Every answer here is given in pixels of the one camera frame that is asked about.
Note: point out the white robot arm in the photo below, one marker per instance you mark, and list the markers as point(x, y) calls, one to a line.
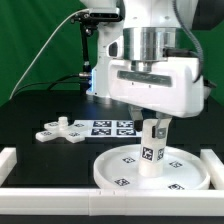
point(148, 56)

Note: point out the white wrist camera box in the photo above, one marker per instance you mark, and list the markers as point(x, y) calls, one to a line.
point(116, 48)

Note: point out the white cross-shaped table base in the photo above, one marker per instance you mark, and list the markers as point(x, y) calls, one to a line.
point(61, 128)

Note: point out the white U-shaped fence frame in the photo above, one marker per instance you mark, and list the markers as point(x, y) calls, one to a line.
point(96, 202)

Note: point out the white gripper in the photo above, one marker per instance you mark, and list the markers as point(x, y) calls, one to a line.
point(170, 87)

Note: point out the white round table top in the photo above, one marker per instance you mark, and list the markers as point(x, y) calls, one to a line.
point(133, 167)

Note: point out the white marker tag sheet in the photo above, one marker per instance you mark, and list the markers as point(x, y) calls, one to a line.
point(105, 128)

